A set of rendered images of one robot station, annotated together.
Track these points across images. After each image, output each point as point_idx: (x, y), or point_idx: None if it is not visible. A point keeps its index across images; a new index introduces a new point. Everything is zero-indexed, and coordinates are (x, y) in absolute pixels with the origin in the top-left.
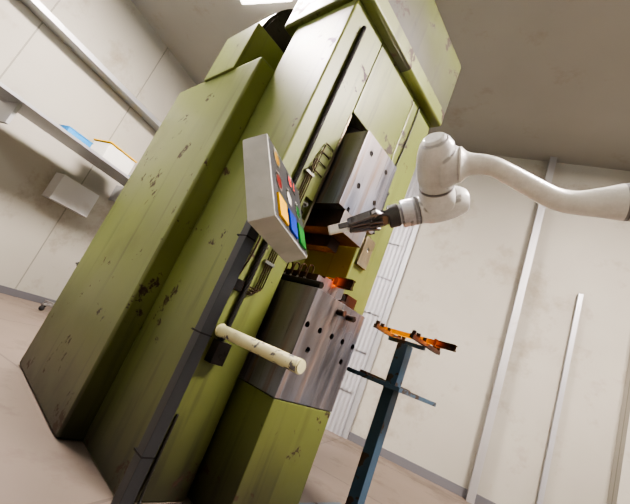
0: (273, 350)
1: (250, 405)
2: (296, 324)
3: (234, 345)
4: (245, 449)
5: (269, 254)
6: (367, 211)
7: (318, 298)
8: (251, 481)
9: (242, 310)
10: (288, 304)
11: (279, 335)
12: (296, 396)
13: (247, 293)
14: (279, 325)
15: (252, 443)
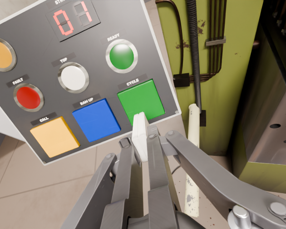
0: (186, 176)
1: (241, 146)
2: (262, 118)
3: (216, 109)
4: (239, 167)
5: (211, 28)
6: (62, 227)
7: None
8: (248, 181)
9: (208, 90)
10: (262, 82)
11: (253, 113)
12: (283, 162)
13: (202, 81)
14: (255, 101)
15: (240, 170)
